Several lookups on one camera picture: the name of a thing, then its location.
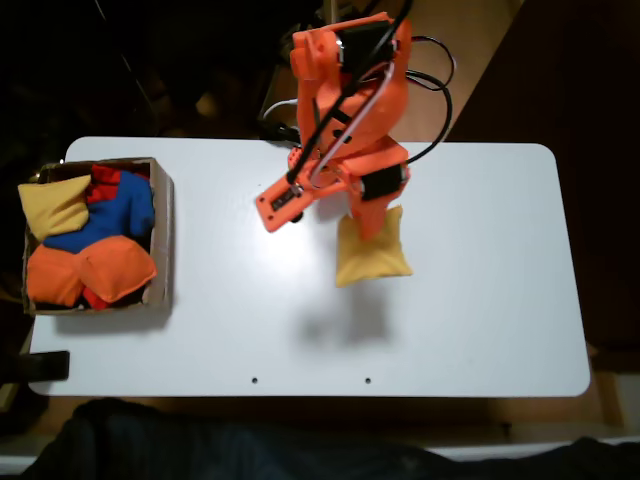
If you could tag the yellow bean bag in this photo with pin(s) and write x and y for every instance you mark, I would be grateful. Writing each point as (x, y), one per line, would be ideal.
(372, 265)
(50, 207)

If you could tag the cardboard box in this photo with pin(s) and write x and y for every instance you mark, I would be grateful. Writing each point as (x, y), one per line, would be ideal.
(162, 240)

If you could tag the blue bean bag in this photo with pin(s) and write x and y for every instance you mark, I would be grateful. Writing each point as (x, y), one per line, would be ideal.
(115, 210)

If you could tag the orange bean bag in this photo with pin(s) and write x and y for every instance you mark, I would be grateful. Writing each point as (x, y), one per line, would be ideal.
(52, 277)
(117, 270)

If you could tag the red bean bag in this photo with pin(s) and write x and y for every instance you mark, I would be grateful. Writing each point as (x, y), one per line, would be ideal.
(95, 300)
(102, 177)

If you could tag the black base clamp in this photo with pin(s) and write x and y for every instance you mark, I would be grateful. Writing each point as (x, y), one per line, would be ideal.
(280, 131)

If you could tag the black table clamp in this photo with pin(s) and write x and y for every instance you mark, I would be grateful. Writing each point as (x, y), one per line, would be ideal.
(45, 365)

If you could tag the orange gripper camera mount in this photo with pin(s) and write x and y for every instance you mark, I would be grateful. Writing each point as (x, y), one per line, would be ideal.
(280, 207)

